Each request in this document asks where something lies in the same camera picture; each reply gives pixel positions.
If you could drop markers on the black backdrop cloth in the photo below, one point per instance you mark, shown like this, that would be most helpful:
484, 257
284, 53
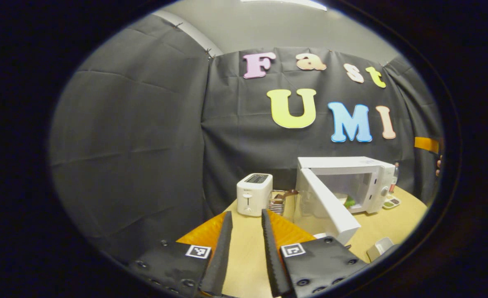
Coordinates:
144, 124

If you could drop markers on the clear plastic water bottle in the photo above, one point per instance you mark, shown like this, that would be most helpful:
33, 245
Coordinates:
394, 178

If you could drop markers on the white microwave oven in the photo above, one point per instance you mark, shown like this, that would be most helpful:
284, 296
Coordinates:
339, 165

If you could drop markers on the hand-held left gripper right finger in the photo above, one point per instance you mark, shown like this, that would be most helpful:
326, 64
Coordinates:
270, 256

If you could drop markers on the white toaster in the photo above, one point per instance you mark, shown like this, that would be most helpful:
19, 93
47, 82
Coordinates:
253, 194

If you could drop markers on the white rectangular plate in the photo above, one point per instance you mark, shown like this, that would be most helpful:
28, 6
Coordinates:
378, 248

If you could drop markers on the sandwich with green lettuce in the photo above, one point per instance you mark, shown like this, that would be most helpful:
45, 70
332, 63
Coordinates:
349, 202

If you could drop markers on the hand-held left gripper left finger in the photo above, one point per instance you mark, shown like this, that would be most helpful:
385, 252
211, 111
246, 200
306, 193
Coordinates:
223, 256

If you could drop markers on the white divided tray of beans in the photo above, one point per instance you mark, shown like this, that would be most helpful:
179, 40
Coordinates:
391, 202

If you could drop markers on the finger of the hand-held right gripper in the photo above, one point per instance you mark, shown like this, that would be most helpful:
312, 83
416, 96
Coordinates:
426, 144

